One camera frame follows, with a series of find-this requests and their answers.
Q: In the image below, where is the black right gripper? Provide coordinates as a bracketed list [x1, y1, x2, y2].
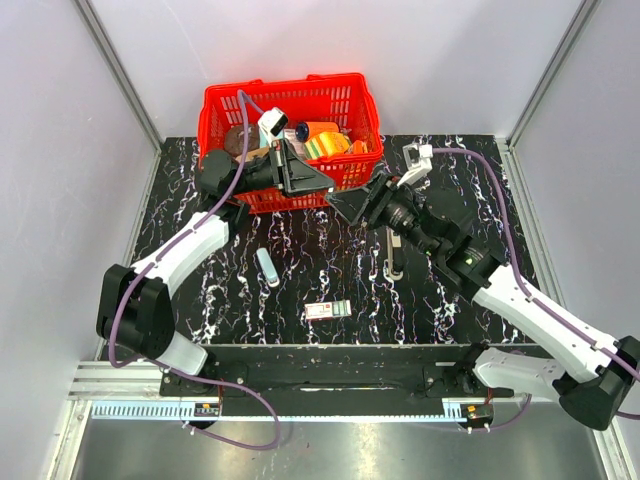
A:
[324, 170, 442, 258]

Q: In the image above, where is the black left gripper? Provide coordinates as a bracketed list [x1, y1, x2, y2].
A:
[231, 139, 336, 199]

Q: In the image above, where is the white silver staple remover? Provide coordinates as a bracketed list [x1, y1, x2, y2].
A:
[256, 247, 280, 288]

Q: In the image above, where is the red white staple box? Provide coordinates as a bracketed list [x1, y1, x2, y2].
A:
[305, 300, 352, 321]

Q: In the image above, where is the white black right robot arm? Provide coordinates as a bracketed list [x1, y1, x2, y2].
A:
[326, 174, 639, 431]

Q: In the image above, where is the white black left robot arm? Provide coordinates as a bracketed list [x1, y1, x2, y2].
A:
[96, 140, 335, 396]

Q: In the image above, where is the yellow green striped box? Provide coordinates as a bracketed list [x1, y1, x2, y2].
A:
[304, 132, 351, 159]

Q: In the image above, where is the brown cardboard box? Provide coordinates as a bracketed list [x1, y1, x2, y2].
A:
[235, 146, 270, 163]

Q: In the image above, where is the orange blue cylinder can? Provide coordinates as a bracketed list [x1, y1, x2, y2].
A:
[295, 121, 340, 142]

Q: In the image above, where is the orange snack packet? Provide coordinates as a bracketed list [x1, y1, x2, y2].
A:
[346, 140, 368, 155]

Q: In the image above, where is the brown round cookie pack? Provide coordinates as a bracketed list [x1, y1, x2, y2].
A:
[224, 124, 260, 157]

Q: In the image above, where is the red plastic shopping basket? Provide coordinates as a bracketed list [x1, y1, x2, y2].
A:
[195, 73, 383, 214]

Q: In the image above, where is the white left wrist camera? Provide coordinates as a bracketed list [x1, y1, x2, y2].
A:
[258, 107, 289, 143]

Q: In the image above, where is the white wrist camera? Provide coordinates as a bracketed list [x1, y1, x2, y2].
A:
[398, 143, 433, 185]
[258, 107, 289, 143]

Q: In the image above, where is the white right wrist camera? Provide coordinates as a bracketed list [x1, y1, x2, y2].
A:
[398, 143, 433, 185]

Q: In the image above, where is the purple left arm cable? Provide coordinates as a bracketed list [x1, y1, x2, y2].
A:
[108, 89, 266, 370]

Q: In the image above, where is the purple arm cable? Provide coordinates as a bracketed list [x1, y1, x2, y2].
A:
[429, 147, 640, 434]
[108, 89, 266, 370]

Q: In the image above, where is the aluminium ruler rail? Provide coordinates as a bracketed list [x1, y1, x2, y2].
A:
[91, 392, 480, 424]

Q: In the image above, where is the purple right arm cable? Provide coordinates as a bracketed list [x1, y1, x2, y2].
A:
[429, 147, 640, 434]

